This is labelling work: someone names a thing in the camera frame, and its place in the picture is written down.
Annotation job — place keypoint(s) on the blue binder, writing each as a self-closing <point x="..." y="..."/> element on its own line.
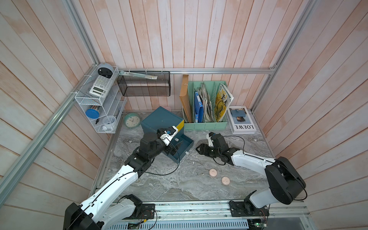
<point x="199" y="108"/>

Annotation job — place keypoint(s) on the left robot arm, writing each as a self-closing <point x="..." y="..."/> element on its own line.
<point x="98" y="212"/>

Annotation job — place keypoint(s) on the pink earphone case bottom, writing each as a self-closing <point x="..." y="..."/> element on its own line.
<point x="225" y="181"/>

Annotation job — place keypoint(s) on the black mesh basket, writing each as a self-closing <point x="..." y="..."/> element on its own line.
<point x="130" y="86"/>

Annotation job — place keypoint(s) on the white wire shelf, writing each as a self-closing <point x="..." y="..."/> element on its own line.
<point x="112" y="105"/>

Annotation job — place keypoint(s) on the brown envelope folder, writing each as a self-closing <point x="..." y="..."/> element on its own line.
<point x="184" y="98"/>

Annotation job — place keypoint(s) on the teal bottom drawer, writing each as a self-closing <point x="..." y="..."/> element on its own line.
<point x="186" y="146"/>

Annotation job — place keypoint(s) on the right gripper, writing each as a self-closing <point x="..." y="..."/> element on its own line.
<point x="203" y="149"/>

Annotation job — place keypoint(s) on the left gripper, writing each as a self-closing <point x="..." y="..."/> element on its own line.
<point x="169" y="150"/>

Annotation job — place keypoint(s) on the pink earphone case middle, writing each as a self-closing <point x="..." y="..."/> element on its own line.
<point x="213" y="172"/>

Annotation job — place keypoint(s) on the newspapers in organizer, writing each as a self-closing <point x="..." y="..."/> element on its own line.
<point x="206" y="100"/>

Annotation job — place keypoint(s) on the green file organizer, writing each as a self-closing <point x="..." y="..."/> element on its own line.
<point x="212" y="88"/>

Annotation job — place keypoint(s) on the ruler on basket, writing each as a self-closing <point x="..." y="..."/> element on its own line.
<point x="138" y="75"/>

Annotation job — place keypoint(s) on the pink earphone case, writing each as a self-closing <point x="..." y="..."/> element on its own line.
<point x="225" y="181"/>
<point x="213" y="172"/>

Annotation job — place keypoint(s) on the yellow drawer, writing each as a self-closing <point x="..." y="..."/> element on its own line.
<point x="180" y="126"/>

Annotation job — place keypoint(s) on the round grey speaker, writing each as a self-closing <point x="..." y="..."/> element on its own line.
<point x="105" y="70"/>

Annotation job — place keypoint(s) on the green alarm clock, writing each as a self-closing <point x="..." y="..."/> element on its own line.
<point x="132" y="120"/>

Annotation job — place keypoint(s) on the yellow magazine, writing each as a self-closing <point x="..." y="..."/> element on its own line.
<point x="222" y="101"/>

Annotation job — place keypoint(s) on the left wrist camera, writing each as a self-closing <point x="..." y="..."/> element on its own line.
<point x="167" y="134"/>

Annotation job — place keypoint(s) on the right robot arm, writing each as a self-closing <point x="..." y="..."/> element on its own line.
<point x="285" y="183"/>

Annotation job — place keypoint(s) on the blue lid jar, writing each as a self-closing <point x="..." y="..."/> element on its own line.
<point x="93" y="112"/>

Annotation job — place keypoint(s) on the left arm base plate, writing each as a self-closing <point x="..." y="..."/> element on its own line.
<point x="144" y="211"/>

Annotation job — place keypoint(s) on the white calculator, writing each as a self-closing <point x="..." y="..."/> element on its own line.
<point x="101" y="87"/>

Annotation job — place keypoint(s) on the teal drawer cabinet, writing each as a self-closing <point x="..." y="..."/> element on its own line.
<point x="160" y="118"/>

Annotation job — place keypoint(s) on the white cup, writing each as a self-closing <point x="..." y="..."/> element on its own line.
<point x="109" y="123"/>

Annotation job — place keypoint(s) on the LOEWE book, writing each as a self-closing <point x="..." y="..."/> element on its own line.
<point x="240" y="120"/>

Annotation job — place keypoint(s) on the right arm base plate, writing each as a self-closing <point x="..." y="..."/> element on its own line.
<point x="246" y="209"/>

